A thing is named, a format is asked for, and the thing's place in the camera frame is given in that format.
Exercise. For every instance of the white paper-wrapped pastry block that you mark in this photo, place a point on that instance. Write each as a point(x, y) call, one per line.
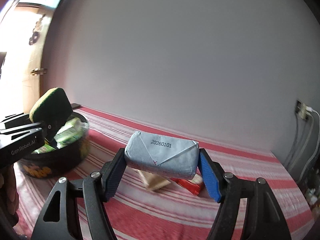
point(162, 155)

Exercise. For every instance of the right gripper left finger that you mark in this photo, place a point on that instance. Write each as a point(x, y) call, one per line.
point(73, 200)

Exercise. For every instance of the left hand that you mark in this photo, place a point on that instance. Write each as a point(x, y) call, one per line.
point(9, 196)

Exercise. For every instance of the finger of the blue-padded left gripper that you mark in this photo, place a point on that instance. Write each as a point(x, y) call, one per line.
point(17, 119)

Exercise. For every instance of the small green tissue pack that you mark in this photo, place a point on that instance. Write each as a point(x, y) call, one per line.
point(72, 131)

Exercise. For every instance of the wall power outlet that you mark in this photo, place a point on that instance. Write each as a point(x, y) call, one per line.
point(302, 110)

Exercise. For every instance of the wooden door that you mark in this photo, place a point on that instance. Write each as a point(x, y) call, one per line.
point(31, 84)

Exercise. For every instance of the black smartphone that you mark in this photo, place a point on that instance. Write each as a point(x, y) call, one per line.
point(75, 105)

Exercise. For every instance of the brass door handle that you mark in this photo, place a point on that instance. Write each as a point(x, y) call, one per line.
point(38, 71)

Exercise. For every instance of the large green tissue pack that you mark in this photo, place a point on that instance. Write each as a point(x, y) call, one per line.
point(44, 149)

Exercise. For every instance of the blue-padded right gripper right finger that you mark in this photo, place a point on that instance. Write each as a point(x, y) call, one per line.
point(263, 217)

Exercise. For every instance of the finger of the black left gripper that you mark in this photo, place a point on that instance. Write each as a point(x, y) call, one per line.
point(22, 128)

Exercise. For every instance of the red snack packet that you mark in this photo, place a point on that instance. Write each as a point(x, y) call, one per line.
point(194, 186)

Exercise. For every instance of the beige snack packet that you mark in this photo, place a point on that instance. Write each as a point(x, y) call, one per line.
point(152, 182)

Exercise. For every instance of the door ornament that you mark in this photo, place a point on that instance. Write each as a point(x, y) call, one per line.
point(36, 31)

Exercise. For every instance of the round metal cookie tin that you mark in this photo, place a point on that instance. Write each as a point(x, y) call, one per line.
point(59, 161)

